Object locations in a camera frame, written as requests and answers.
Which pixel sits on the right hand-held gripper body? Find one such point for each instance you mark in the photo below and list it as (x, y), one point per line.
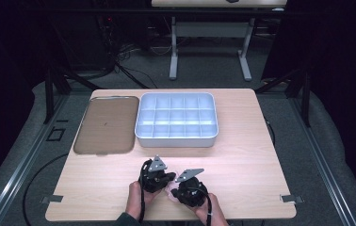
(191, 191)

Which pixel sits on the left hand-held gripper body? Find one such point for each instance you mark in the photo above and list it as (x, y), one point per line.
(154, 175)

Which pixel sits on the pale pink small object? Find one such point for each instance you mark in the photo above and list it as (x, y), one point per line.
(169, 189)

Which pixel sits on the person's right hand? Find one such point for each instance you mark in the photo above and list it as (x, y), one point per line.
(212, 212)

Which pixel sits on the person's left hand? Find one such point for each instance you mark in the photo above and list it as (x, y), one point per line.
(137, 201)

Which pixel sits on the white compartment box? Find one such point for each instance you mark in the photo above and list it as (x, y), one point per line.
(176, 121)

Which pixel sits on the brown translucent flat lid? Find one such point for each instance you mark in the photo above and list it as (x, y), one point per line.
(107, 125)

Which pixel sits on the white-legged desk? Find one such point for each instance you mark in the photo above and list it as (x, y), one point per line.
(217, 28)

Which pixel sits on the metal table bracket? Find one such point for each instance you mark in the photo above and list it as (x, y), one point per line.
(291, 198)
(52, 199)

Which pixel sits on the black metal stand frame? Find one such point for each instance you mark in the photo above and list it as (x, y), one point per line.
(56, 88)
(295, 91)

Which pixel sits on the aluminium floor rail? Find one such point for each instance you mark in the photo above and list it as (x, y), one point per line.
(19, 166)
(323, 163)

